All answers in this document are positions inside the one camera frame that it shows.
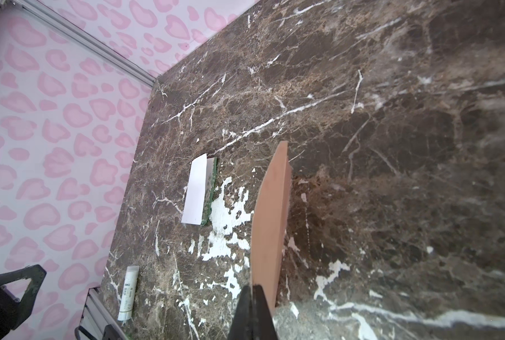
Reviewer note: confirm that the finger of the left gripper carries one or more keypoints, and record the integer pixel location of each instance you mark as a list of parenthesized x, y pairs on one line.
[(13, 310)]

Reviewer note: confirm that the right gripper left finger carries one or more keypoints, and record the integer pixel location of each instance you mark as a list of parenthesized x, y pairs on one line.
[(242, 323)]

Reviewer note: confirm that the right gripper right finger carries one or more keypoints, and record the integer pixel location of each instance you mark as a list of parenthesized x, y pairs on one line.
[(262, 323)]

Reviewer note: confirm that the pink envelope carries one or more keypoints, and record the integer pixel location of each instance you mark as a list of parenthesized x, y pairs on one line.
[(269, 224)]

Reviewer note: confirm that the green floral letter paper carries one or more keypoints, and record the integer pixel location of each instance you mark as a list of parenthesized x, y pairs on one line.
[(200, 190)]

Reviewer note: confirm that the white glue stick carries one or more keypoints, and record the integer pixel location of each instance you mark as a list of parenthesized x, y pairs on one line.
[(128, 293)]

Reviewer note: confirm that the left rear aluminium post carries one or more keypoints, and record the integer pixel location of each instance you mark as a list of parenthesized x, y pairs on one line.
[(71, 31)]

